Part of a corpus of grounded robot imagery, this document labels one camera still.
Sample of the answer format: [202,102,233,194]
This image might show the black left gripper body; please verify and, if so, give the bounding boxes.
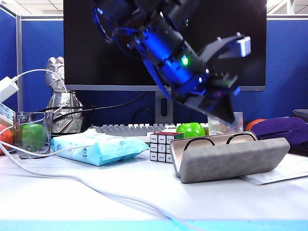
[172,71,241,115]

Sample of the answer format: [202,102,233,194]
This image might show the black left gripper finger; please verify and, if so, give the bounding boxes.
[205,92,236,125]

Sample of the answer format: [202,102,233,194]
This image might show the black-framed glasses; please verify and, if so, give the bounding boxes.
[185,134,256,147]

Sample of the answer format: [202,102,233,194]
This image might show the grey suede glasses case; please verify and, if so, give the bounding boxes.
[169,130,291,184]

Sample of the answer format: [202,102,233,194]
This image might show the brown kiwi fruit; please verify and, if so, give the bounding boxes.
[211,123,229,135]

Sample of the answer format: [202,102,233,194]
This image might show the clear plastic box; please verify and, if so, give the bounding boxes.
[208,112,244,135]

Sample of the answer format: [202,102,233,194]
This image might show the orange persimmon fruit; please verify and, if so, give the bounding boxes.
[245,118,267,130]

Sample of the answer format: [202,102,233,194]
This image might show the grey monitor stand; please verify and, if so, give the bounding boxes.
[154,91,174,125]

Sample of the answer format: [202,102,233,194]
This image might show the Rubik's cube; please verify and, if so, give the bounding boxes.
[149,131,185,163]

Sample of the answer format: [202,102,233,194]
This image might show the dark grey pouch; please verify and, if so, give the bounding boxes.
[292,109,308,122]

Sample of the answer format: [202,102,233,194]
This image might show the grey and white keyboard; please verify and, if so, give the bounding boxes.
[87,123,209,143]

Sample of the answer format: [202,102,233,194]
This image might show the light blue wet wipes pack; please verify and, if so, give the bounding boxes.
[51,132,150,167]

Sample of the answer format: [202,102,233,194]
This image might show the black computer monitor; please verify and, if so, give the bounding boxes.
[63,0,267,92]

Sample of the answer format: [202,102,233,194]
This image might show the silver gauntlet figurine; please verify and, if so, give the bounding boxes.
[45,56,84,134]

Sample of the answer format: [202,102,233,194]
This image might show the blue office partition panel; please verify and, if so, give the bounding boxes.
[16,14,308,120]
[0,6,19,113]

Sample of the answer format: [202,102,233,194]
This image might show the green apple in glass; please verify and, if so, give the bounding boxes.
[21,123,48,152]

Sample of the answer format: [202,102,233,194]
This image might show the clear square glass container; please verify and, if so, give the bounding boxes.
[13,112,54,159]

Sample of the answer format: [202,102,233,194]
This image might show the white power adapter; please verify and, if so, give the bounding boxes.
[0,76,19,103]

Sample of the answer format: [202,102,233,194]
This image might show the blue and white tissue box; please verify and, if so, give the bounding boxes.
[0,103,15,125]

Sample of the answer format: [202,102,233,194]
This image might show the orange fruit beside glass container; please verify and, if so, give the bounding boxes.
[0,124,14,155]

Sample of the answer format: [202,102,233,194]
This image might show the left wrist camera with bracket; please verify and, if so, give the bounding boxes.
[198,32,252,64]

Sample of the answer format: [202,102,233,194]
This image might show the black cable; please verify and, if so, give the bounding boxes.
[39,91,147,113]
[131,108,155,124]

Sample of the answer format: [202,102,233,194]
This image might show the white charging cable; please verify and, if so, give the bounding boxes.
[0,69,207,231]

